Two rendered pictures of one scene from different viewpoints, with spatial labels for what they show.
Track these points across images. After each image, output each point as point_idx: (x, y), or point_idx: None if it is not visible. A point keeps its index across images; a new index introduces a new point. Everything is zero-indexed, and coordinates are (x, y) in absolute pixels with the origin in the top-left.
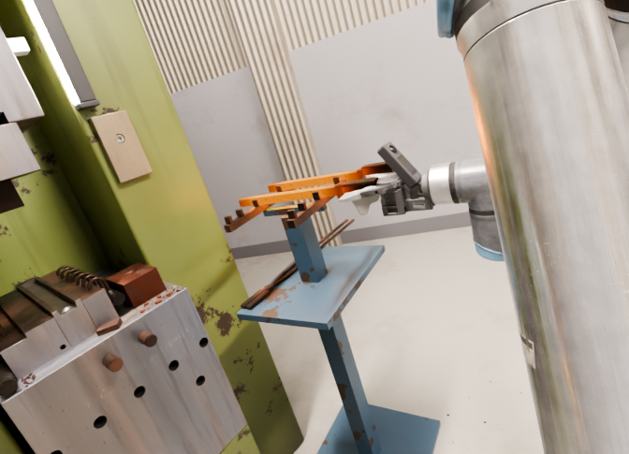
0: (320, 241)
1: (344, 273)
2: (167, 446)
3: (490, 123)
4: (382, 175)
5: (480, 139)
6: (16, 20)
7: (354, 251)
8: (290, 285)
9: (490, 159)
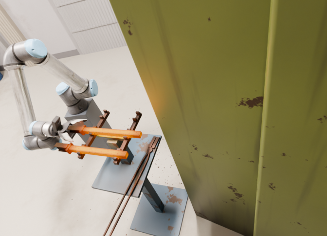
0: (127, 197)
1: (113, 160)
2: None
3: (56, 58)
4: (64, 135)
5: (57, 62)
6: None
7: (107, 183)
8: (139, 154)
9: (59, 62)
